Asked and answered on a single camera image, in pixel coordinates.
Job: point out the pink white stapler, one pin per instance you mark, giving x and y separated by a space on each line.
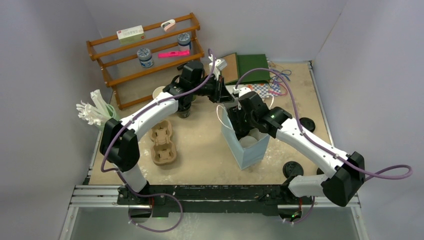
168 26

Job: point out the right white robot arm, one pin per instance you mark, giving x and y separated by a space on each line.
342 173

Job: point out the left blue white jar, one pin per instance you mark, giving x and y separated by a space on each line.
145 57

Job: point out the checkered patterned paper bag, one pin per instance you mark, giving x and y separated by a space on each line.
266 90

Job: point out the light blue paper bag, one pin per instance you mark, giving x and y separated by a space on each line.
245 157

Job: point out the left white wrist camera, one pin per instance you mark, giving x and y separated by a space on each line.
216 66

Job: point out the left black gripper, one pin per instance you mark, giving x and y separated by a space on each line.
220 92

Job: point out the wooden shelf rack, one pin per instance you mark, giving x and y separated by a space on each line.
135 52

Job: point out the white cup lid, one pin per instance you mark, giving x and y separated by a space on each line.
250 139

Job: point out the pink marker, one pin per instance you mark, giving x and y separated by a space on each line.
174 54

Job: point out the white green box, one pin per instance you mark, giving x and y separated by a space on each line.
131 35

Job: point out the right blue white jar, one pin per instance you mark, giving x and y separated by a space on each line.
184 42

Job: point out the white wrapped straws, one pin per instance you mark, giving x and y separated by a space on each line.
96 114

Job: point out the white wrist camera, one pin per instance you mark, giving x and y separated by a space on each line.
216 66
239 92

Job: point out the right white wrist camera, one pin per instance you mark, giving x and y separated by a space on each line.
239 92

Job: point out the white cup stack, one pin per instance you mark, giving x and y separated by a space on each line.
157 91

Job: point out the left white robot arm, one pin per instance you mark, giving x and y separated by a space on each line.
119 143

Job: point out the green straw holder cup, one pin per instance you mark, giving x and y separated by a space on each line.
112 112

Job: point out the black cup lid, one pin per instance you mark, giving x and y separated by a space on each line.
292 169
308 124

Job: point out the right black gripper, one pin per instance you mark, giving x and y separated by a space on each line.
235 115

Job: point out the brown pulp cup carrier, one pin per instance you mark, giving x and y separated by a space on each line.
163 151

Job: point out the black paper cup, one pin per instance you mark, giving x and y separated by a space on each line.
184 112

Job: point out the blue white jar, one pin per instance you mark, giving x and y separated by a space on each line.
184 42
145 57

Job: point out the green paper bag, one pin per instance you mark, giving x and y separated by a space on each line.
247 62

